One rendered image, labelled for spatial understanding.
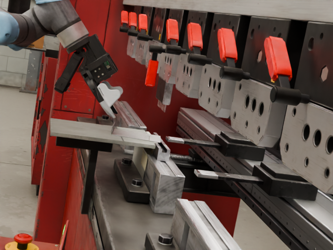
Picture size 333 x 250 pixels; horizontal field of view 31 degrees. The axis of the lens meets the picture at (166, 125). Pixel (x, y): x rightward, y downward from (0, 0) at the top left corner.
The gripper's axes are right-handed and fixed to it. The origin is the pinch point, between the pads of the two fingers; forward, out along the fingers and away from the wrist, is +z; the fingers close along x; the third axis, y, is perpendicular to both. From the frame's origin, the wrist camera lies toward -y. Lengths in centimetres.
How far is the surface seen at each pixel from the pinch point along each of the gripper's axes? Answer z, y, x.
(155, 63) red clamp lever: -6.2, 17.7, -15.4
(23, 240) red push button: 10.8, -24.3, -35.3
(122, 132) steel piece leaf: 6.0, -0.2, 0.1
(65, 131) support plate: -2.7, -10.7, -9.2
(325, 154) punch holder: 5, 33, -99
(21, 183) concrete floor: 35, -126, 260
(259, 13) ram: -8, 37, -70
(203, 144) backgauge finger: 20.0, 16.7, 2.8
